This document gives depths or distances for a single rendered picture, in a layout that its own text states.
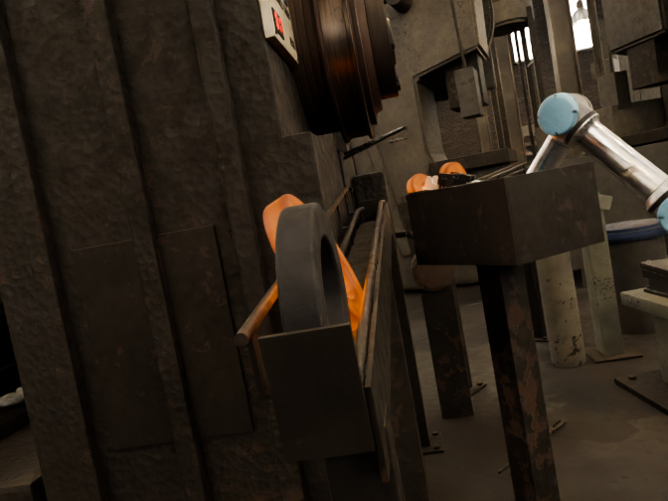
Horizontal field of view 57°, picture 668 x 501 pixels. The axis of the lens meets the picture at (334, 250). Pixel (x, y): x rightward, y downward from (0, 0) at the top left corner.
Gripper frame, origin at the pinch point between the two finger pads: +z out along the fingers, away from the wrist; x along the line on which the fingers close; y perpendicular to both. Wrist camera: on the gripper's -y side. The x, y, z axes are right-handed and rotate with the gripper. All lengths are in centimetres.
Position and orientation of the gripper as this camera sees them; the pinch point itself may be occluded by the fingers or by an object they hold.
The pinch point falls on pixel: (422, 190)
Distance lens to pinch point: 216.3
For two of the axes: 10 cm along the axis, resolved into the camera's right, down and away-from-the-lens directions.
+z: -6.9, -1.9, 6.9
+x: -7.2, 1.5, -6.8
